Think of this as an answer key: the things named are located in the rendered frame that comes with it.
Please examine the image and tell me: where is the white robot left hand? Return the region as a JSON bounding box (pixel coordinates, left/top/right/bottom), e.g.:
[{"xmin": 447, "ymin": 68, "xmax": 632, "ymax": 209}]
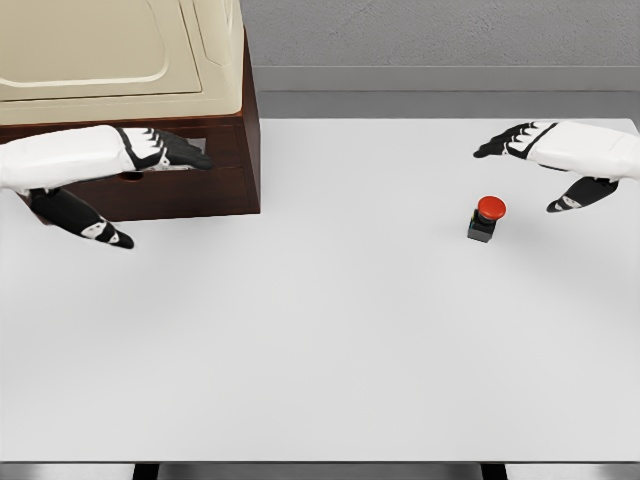
[{"xmin": 0, "ymin": 124, "xmax": 215, "ymax": 251}]

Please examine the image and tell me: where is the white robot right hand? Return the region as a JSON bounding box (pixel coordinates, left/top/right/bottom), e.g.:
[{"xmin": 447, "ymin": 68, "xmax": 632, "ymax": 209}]
[{"xmin": 473, "ymin": 120, "xmax": 640, "ymax": 215}]

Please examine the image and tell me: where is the brown cabinet with cream top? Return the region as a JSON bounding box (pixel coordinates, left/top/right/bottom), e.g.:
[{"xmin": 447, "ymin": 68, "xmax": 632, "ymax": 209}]
[{"xmin": 0, "ymin": 0, "xmax": 263, "ymax": 224}]

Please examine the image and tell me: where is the brown drawer with grey slot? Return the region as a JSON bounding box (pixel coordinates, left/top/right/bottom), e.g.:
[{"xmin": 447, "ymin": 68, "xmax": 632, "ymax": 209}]
[{"xmin": 115, "ymin": 124, "xmax": 243, "ymax": 174}]

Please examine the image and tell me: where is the red push-button switch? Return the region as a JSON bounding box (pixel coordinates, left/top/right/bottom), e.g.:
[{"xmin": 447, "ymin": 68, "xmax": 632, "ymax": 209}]
[{"xmin": 466, "ymin": 195, "xmax": 508, "ymax": 245}]

